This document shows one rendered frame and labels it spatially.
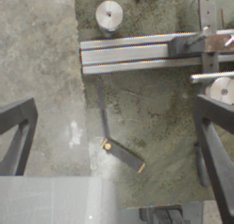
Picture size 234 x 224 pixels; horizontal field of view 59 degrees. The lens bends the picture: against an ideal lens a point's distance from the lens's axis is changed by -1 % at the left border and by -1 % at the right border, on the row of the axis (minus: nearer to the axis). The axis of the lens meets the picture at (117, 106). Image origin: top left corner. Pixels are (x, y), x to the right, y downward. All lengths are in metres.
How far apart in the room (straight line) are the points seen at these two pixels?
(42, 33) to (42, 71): 0.23
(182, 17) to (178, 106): 0.19
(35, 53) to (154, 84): 1.08
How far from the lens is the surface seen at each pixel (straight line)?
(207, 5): 0.46
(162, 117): 0.46
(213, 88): 0.39
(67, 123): 1.38
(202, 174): 0.49
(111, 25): 0.42
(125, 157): 0.46
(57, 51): 1.39
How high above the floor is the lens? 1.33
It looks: 84 degrees down
